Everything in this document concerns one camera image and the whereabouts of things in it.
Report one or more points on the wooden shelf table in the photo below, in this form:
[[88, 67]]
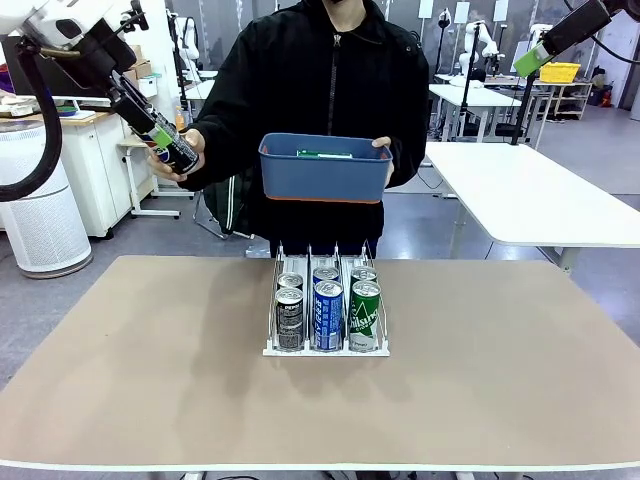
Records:
[[562, 87]]

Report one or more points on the white cylindrical air purifier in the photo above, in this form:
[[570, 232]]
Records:
[[45, 235]]

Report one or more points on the black Pepsi can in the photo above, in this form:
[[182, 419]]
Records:
[[290, 281], [177, 155], [290, 320]]

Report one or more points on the person's right hand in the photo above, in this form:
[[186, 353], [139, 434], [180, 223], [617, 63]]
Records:
[[192, 137]]

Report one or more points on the blue bin with orange base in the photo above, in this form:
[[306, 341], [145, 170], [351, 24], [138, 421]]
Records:
[[325, 175]]

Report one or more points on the small white box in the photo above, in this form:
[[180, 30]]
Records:
[[148, 87]]

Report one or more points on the green plate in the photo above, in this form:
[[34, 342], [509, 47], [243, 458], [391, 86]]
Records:
[[66, 110]]

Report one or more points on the person's right forearm black sleeve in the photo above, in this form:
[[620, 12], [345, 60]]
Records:
[[220, 145]]

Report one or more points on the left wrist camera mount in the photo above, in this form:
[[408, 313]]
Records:
[[137, 15]]

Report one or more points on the small wood-top side table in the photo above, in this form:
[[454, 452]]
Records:
[[135, 145]]

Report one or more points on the white background desk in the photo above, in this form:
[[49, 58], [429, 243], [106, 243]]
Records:
[[200, 90]]

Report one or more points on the yellow plastic crate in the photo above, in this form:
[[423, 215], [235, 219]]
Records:
[[562, 74]]

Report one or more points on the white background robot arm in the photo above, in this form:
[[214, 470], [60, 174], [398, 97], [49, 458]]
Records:
[[472, 45], [187, 40], [537, 30]]

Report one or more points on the red fire extinguisher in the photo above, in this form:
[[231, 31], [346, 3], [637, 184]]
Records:
[[606, 96]]

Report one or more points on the dark green striped jacket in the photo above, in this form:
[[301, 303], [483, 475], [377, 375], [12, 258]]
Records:
[[220, 210]]

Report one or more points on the blue beverage can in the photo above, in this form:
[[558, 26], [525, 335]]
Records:
[[328, 320], [326, 274]]

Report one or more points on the orange drink bottle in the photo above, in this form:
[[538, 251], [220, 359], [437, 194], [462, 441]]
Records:
[[180, 120]]

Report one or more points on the black tripod pole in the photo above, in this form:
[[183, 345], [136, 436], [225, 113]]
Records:
[[525, 110]]

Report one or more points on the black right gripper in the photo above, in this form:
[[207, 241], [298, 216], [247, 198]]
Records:
[[595, 15]]

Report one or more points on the large white table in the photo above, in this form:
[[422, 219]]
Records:
[[525, 200]]

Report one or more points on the person in black jacket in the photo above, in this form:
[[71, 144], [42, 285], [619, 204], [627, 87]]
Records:
[[310, 75]]

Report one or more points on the brown cardboard box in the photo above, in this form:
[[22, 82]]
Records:
[[142, 67]]

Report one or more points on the white cabinet desk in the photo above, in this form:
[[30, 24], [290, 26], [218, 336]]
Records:
[[100, 165]]

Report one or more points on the person's left forearm black sleeve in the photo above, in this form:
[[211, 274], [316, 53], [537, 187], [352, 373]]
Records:
[[410, 145]]

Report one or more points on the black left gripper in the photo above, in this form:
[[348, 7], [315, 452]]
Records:
[[100, 60]]

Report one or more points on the person's left hand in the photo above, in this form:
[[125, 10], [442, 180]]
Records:
[[385, 143]]

